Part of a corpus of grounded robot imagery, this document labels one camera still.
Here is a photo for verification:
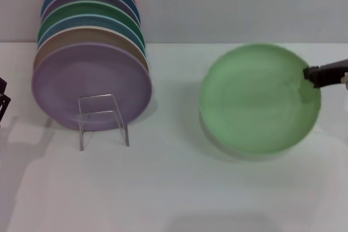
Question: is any light green plate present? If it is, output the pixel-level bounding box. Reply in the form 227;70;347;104
198;42;323;162

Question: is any clear acrylic plate rack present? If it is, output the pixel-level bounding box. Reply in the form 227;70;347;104
78;93;131;152

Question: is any lilac plate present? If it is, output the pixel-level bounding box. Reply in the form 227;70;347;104
31;42;153;131

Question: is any tan plate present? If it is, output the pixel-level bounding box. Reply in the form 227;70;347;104
33;25;150;72

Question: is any light blue plate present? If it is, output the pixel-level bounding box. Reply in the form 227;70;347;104
36;14;147;53

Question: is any dark green plate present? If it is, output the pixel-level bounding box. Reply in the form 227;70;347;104
37;0;145;45

